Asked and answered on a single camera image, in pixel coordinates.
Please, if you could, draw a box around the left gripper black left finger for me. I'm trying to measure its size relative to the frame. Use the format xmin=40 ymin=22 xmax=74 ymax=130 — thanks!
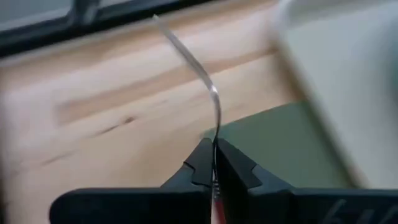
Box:
xmin=49 ymin=138 xmax=216 ymax=224

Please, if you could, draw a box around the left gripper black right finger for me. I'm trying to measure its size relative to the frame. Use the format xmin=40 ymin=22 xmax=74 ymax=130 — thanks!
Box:
xmin=216 ymin=138 xmax=398 ymax=224

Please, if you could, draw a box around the red-handled metal utensil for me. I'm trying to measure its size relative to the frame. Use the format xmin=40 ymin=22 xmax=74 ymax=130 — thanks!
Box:
xmin=151 ymin=14 xmax=228 ymax=224

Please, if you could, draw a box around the beige plastic tray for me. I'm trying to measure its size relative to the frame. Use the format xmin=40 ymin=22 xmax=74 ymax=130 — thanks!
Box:
xmin=269 ymin=0 xmax=398 ymax=190

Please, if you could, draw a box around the olive green mat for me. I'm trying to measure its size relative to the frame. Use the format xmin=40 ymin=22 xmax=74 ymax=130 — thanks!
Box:
xmin=201 ymin=100 xmax=354 ymax=189

